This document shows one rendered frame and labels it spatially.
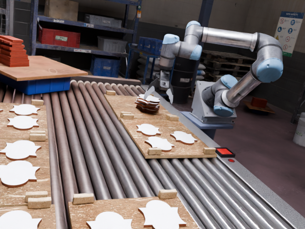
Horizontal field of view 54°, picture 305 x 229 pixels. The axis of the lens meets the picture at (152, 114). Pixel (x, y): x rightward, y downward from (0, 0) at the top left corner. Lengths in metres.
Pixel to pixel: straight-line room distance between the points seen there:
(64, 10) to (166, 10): 2.35
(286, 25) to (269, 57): 5.81
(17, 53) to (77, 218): 1.30
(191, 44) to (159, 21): 5.39
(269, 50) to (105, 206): 1.05
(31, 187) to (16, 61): 1.12
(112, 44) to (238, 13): 3.53
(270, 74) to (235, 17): 6.52
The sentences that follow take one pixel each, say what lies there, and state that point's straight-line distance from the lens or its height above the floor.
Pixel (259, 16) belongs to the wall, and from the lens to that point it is 7.93.
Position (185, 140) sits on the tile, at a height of 0.95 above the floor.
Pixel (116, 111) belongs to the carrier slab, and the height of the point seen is 0.94.
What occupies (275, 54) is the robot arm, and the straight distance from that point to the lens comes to 1.55.
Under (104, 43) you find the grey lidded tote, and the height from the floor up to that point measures 0.79.
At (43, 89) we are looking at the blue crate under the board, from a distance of 1.90.
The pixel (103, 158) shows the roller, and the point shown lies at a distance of 1.21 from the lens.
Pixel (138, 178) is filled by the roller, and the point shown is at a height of 0.92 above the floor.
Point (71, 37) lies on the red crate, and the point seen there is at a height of 0.81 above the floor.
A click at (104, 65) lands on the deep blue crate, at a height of 0.37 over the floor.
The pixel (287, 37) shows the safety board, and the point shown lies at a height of 1.48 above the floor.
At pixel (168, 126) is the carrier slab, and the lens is 1.60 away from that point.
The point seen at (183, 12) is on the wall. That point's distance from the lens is 7.16.
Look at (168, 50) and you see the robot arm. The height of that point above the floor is 1.32.
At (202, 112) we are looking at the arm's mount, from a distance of 1.99.
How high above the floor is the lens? 1.49
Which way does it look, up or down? 18 degrees down
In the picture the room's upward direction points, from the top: 11 degrees clockwise
